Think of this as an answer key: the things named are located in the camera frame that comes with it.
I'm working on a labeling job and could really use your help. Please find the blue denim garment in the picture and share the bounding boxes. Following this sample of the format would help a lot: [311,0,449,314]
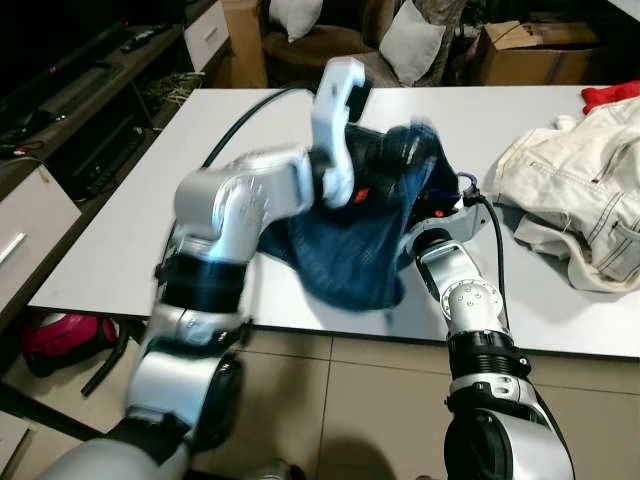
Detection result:
[258,122,463,313]

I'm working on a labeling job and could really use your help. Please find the white pillow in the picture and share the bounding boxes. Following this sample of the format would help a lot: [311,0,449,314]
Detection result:
[378,0,446,86]
[268,0,323,43]

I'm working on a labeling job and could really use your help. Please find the brown armchair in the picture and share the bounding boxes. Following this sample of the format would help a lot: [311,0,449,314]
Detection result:
[265,0,471,89]

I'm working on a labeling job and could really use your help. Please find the cream denim jacket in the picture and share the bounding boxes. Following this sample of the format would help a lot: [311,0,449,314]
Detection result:
[485,97,640,293]

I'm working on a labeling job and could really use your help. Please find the tall cardboard box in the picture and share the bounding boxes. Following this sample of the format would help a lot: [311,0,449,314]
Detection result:
[222,0,269,89]

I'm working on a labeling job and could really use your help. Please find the brown cardboard box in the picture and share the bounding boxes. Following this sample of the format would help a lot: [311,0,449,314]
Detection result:
[478,20,606,86]

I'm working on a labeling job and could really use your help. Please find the red shirt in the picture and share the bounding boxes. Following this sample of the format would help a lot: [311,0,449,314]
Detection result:
[582,80,640,113]

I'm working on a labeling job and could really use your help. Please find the small white cabinet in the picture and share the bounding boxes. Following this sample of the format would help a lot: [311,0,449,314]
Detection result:
[183,0,231,71]

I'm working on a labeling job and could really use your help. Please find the black TV stand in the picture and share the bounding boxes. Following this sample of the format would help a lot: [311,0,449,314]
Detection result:
[0,20,186,201]

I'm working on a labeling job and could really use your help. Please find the white drawer cabinet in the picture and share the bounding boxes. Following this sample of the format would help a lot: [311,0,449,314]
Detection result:
[0,165,81,316]

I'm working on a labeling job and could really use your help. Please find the red vacuum cleaner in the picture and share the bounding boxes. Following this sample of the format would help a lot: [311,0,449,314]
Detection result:
[22,312,121,379]

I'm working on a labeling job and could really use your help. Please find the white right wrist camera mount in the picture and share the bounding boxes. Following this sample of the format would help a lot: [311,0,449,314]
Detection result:
[445,190,493,239]

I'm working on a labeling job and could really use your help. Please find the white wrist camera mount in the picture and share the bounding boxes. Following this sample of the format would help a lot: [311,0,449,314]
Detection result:
[445,190,493,239]
[310,57,373,209]

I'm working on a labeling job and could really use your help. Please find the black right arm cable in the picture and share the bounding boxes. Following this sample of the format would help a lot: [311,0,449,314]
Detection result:
[460,175,511,331]

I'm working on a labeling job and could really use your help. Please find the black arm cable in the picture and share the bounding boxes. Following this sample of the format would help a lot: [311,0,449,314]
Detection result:
[200,85,321,171]
[460,175,511,331]

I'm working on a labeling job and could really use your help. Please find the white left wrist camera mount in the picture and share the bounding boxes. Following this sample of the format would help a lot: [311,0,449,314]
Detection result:
[310,57,373,209]

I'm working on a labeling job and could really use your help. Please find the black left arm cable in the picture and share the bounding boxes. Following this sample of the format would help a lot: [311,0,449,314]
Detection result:
[200,85,321,171]

